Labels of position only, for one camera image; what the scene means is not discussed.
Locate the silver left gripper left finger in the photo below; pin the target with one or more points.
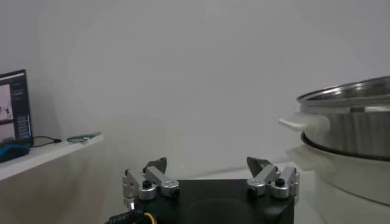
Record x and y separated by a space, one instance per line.
152 176

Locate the white side table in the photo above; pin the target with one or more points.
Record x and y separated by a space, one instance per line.
45 182

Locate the stainless steel steamer basket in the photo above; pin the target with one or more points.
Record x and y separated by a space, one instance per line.
350 134

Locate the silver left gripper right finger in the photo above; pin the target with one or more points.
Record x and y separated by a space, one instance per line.
265 175

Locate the dark blue object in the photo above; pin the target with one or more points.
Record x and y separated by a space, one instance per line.
12 151

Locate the white electric cooking pot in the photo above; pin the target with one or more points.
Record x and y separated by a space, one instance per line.
350 182

